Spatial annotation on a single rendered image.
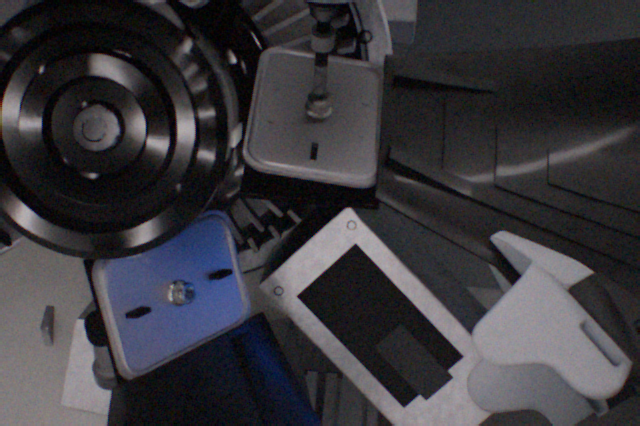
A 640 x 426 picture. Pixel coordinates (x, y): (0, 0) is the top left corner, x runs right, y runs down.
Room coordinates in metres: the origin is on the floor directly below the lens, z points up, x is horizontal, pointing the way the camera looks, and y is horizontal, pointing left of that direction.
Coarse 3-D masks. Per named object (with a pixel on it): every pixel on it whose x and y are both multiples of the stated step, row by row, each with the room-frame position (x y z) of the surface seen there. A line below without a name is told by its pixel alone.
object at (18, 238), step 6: (0, 222) 0.36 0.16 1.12; (6, 222) 0.37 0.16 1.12; (0, 228) 0.36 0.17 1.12; (6, 228) 0.37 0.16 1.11; (12, 228) 0.37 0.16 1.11; (12, 234) 0.37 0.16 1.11; (18, 234) 0.37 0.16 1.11; (12, 240) 0.37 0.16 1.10; (18, 240) 0.37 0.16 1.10; (24, 240) 0.37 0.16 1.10; (0, 246) 0.36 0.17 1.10; (12, 246) 0.37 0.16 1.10; (0, 252) 0.36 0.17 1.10
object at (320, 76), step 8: (320, 24) 0.39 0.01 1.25; (328, 24) 0.39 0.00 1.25; (312, 32) 0.39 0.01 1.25; (320, 32) 0.39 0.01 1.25; (328, 32) 0.39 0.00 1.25; (312, 40) 0.39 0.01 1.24; (320, 40) 0.38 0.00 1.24; (328, 40) 0.39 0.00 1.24; (320, 48) 0.39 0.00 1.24; (328, 48) 0.39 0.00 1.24; (320, 56) 0.39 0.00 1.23; (320, 64) 0.39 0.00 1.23; (320, 72) 0.39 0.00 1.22; (320, 80) 0.39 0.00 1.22; (320, 88) 0.39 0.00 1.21
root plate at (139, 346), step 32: (224, 224) 0.38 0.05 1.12; (160, 256) 0.34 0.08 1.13; (192, 256) 0.35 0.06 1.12; (224, 256) 0.36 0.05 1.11; (96, 288) 0.31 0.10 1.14; (128, 288) 0.32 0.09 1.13; (160, 288) 0.33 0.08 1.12; (224, 288) 0.35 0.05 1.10; (128, 320) 0.31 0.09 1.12; (160, 320) 0.32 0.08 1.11; (192, 320) 0.33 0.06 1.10; (224, 320) 0.34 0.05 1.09; (128, 352) 0.30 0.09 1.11; (160, 352) 0.30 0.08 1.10
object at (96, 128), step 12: (84, 108) 0.35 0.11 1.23; (96, 108) 0.35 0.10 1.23; (84, 120) 0.35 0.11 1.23; (96, 120) 0.34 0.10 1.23; (108, 120) 0.35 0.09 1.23; (72, 132) 0.34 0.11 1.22; (84, 132) 0.34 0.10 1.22; (96, 132) 0.34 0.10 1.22; (108, 132) 0.34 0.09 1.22; (84, 144) 0.34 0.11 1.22; (96, 144) 0.34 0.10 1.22; (108, 144) 0.34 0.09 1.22
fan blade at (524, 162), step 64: (384, 64) 0.43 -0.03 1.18; (448, 64) 0.43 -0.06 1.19; (512, 64) 0.44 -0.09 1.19; (576, 64) 0.44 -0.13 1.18; (384, 128) 0.38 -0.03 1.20; (448, 128) 0.38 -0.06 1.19; (512, 128) 0.39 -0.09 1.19; (576, 128) 0.39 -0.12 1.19; (384, 192) 0.34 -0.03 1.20; (448, 192) 0.35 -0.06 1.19; (512, 192) 0.35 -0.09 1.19; (576, 192) 0.35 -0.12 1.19; (576, 256) 0.32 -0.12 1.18
